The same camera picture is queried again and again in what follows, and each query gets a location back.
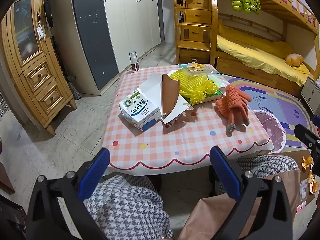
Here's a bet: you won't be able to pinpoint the person's left leg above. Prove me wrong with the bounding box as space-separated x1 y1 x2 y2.
82 175 174 240

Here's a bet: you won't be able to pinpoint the pink bunk bedding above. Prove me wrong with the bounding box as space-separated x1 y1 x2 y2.
277 0 317 27

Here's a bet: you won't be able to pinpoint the clear plastic bag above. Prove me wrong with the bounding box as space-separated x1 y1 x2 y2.
169 62 229 99

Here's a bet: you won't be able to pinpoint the wooden bunk bed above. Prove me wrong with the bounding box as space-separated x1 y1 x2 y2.
210 0 320 98

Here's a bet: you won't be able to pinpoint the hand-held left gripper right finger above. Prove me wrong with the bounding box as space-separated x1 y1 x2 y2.
209 145 293 240

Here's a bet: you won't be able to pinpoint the yellow bed sheet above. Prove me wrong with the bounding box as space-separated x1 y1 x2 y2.
216 20 310 87

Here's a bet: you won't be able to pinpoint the brown paper bag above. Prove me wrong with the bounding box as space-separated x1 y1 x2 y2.
176 169 302 240

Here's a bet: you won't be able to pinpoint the wooden cabinet with drawers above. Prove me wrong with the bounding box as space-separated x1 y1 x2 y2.
0 0 77 136

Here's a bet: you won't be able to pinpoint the white cardboard box brown flap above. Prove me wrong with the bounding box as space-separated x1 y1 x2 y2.
137 72 194 125

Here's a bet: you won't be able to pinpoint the pale green tray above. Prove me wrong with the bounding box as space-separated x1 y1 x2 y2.
205 74 229 98

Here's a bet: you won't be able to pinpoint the pink checkered tablecloth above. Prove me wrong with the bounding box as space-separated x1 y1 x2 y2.
101 64 274 177

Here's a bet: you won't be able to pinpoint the white green milk carton box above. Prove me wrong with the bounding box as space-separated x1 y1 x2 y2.
119 90 161 132

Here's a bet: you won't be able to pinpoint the small white cabinet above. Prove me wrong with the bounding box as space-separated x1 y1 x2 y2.
300 77 320 115

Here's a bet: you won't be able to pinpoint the orange plush toy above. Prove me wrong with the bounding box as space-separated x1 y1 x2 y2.
285 53 305 67

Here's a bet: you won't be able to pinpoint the yellow foam fruit net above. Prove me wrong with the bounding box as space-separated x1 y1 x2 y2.
168 70 200 97
184 77 222 105

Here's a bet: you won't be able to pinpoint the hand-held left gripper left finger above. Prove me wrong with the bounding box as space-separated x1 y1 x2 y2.
26 147 112 240

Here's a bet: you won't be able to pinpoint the spray bottle clear cap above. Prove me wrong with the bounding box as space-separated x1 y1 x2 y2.
129 51 138 72

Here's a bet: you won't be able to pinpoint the rainbow pattern rug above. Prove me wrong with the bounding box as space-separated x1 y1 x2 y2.
222 76 317 148

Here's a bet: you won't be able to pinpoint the grey and white wardrobe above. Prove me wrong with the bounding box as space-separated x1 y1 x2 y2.
47 0 165 95

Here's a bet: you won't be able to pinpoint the orange knitted gloves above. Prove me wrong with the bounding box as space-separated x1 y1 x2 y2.
215 84 252 133

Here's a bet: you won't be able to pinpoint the black hanging item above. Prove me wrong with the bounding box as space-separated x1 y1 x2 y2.
44 0 54 28

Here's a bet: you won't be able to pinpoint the person's leg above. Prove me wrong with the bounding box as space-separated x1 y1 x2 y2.
82 175 174 240
217 155 299 195

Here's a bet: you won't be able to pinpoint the person's right leg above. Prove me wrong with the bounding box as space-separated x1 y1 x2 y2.
217 155 299 195

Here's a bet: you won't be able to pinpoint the orange peel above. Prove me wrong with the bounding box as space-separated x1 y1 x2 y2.
301 156 313 172
307 174 320 194

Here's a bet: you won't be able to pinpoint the trash bin with pink bag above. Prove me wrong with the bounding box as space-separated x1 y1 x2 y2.
252 110 287 153

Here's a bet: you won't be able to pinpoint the dark patterned leaning object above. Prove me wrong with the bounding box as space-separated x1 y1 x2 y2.
51 36 82 100

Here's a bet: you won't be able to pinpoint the wooden stair drawer unit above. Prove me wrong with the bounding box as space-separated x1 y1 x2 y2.
174 0 218 65

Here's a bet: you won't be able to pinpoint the flat cardboard box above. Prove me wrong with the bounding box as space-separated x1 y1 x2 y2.
282 150 320 213

